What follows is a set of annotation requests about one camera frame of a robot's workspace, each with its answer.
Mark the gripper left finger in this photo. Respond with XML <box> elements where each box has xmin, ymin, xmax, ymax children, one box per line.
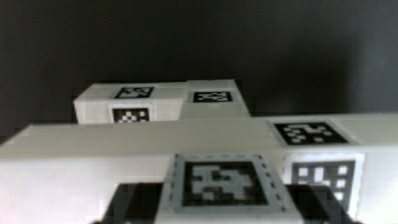
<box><xmin>90</xmin><ymin>182</ymin><xmax>163</xmax><ymax>224</ymax></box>

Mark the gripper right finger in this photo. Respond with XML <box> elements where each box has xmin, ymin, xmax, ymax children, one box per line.
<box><xmin>286</xmin><ymin>184</ymin><xmax>362</xmax><ymax>224</ymax></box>

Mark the white tagged leg cube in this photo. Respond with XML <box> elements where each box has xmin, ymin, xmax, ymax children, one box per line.
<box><xmin>154</xmin><ymin>154</ymin><xmax>304</xmax><ymax>224</ymax></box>

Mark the white chair back frame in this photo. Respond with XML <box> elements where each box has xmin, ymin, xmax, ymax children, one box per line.
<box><xmin>0</xmin><ymin>113</ymin><xmax>398</xmax><ymax>224</ymax></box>

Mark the white chair leg front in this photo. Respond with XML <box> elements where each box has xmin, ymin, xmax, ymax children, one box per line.
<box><xmin>73</xmin><ymin>80</ymin><xmax>250</xmax><ymax>124</ymax></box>

